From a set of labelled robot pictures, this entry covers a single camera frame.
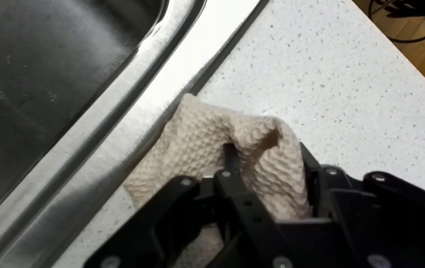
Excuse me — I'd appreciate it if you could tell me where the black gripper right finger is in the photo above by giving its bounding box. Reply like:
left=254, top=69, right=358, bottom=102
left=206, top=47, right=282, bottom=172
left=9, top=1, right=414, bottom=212
left=272, top=147, right=425, bottom=268

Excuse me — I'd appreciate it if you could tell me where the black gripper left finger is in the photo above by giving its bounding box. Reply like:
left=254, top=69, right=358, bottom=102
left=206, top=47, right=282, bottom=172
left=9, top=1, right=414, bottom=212
left=81, top=144, right=286, bottom=268

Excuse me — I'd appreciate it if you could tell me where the beige waffle towel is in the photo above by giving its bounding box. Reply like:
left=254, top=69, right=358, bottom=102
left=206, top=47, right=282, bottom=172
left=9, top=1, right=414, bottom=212
left=121, top=95, right=310, bottom=268

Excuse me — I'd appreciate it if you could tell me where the stainless double sink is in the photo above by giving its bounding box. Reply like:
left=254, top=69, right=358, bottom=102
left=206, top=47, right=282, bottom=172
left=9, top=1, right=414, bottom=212
left=0, top=0, right=266, bottom=268

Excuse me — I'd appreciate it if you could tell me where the black cable on floor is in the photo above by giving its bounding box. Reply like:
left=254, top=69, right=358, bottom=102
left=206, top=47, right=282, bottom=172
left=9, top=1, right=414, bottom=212
left=367, top=0, right=425, bottom=44

